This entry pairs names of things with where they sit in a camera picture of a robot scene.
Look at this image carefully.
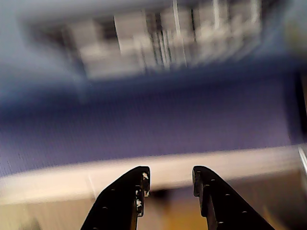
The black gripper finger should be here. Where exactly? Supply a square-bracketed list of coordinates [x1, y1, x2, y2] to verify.
[80, 165, 151, 230]
[192, 165, 275, 230]

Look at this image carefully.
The blue wooden toy kitchen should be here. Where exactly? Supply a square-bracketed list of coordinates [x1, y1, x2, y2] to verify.
[0, 0, 307, 104]

